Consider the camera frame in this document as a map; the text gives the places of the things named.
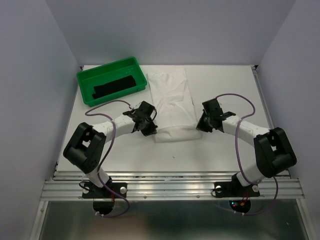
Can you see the black rolled t shirt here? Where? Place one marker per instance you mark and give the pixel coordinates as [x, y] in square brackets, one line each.
[114, 87]

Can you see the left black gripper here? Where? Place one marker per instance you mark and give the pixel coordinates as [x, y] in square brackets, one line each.
[151, 130]

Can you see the green plastic bin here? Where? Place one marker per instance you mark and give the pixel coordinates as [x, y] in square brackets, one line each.
[100, 75]

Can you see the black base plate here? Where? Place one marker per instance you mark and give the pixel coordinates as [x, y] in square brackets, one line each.
[229, 189]
[91, 191]

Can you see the white t shirt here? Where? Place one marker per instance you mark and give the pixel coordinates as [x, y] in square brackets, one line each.
[176, 116]

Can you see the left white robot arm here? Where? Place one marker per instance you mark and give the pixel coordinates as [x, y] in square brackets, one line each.
[85, 147]

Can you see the aluminium frame rail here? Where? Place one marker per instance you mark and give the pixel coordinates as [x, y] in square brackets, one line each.
[167, 186]

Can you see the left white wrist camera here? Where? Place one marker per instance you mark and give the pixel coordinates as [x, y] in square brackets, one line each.
[136, 106]

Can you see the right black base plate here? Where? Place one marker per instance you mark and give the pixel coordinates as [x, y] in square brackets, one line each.
[229, 189]

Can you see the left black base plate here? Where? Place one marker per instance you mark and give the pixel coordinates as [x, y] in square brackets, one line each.
[91, 191]

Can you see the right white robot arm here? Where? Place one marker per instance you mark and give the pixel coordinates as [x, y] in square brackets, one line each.
[273, 151]

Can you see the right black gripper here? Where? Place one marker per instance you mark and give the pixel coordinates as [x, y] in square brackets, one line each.
[200, 125]

